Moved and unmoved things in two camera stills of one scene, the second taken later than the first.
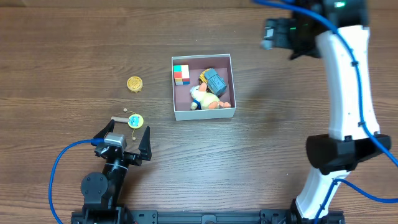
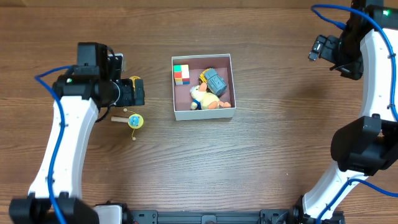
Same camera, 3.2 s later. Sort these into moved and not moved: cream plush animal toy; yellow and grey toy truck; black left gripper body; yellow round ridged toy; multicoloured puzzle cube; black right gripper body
Moved: black left gripper body; black right gripper body
Not moved: cream plush animal toy; yellow round ridged toy; yellow and grey toy truck; multicoloured puzzle cube
